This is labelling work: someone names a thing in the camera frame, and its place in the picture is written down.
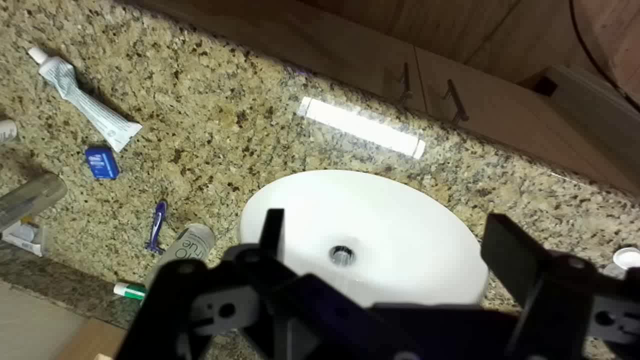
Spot green and white bottle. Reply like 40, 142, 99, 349
113, 280, 149, 302

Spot tall orange-capped bottle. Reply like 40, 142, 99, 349
0, 173, 71, 230

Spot small blue box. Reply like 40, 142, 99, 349
84, 146, 122, 181

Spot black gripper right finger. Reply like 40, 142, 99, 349
481, 211, 640, 360

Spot dark cabinet door handle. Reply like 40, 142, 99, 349
398, 62, 415, 103
445, 77, 470, 123

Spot chrome sink drain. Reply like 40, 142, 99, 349
329, 244, 359, 268

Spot white toothpaste tube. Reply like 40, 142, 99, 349
26, 46, 144, 153

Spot white oval sink basin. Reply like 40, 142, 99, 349
239, 167, 490, 310

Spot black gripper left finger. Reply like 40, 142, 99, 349
116, 205, 429, 360

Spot small clear plastic packet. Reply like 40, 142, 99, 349
0, 221, 50, 257

